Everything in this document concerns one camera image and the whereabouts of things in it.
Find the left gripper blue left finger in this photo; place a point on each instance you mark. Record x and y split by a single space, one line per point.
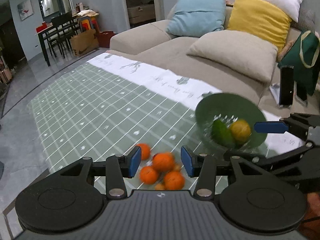
119 167

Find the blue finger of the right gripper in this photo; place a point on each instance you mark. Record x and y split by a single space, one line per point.
271 127
248 155

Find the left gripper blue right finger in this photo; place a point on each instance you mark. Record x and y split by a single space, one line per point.
202 167

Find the small brown longan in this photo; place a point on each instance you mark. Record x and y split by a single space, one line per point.
177 167
160 187

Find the green cucumber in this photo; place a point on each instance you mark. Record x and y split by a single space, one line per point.
222 135

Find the yellow green pear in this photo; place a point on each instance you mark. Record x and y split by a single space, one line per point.
241 131

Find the large orange tangerine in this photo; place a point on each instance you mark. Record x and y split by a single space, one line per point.
163 162

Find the green plastic colander bowl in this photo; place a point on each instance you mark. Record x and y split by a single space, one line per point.
227 108

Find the black smartphone on stand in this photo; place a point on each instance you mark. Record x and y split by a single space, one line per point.
286 86

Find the green checked tablecloth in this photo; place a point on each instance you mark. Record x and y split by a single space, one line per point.
109 104

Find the beige cushion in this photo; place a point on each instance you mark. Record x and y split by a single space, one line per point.
242 52

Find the green tote bag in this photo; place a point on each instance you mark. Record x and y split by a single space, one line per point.
303 56

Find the yellow cushion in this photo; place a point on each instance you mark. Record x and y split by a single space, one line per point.
262 19

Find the beige sofa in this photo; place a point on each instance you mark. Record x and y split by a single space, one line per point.
150 44

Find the brown paper shopping bag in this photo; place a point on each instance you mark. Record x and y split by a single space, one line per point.
84 42

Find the light blue cushion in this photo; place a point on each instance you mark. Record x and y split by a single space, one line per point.
195 18

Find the black dining chair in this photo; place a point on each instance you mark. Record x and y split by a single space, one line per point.
65 28

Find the black dining table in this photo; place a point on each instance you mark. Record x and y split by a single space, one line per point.
46 35

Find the framed wall picture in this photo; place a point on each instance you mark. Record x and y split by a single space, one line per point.
25 9

